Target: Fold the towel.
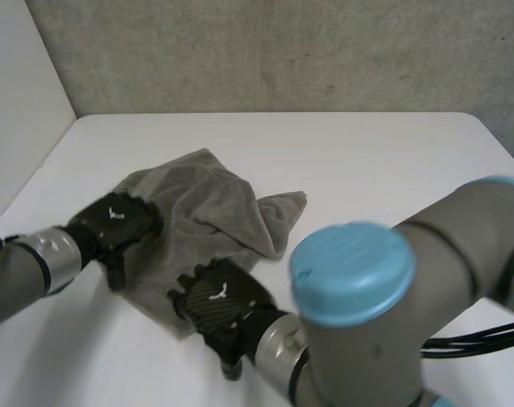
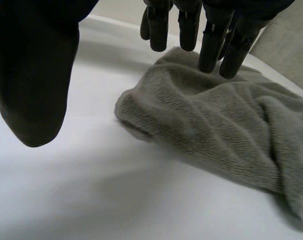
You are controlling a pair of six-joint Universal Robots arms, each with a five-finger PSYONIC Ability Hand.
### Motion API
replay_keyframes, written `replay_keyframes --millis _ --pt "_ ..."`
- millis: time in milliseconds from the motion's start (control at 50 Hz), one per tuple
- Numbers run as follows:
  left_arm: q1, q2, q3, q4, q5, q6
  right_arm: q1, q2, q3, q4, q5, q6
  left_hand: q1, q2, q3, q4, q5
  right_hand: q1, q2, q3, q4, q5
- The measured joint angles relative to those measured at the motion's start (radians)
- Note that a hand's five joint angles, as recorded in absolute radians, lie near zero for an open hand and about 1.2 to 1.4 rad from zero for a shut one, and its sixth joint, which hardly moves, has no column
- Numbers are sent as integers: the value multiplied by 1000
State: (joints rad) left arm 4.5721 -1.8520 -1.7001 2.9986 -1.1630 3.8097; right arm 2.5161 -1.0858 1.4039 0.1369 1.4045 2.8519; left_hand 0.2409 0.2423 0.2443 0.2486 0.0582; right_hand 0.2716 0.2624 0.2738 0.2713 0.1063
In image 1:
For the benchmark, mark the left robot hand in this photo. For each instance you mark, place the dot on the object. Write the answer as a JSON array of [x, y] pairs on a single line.
[[113, 220]]

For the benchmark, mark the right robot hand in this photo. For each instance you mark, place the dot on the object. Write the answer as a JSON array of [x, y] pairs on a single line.
[[223, 303]]

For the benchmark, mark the grey towel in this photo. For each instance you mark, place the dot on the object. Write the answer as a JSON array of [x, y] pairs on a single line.
[[206, 220]]

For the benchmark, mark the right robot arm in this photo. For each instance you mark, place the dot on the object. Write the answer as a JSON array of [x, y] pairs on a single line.
[[380, 292]]

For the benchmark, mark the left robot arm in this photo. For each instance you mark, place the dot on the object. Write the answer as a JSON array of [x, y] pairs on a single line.
[[28, 265]]

